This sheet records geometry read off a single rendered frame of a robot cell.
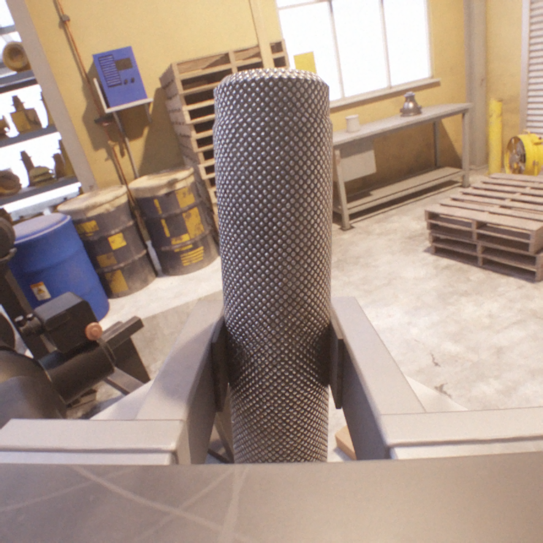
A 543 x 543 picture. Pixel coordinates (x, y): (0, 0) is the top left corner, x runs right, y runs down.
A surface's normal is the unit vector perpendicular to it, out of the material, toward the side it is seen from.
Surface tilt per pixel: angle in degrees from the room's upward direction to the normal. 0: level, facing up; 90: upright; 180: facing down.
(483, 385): 0
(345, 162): 90
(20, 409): 7
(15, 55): 90
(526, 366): 0
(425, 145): 90
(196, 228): 90
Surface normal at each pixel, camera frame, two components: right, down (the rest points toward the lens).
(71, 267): 0.88, 0.03
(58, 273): 0.65, 0.21
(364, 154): 0.33, 0.36
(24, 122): 0.01, 0.44
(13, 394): -0.05, -0.90
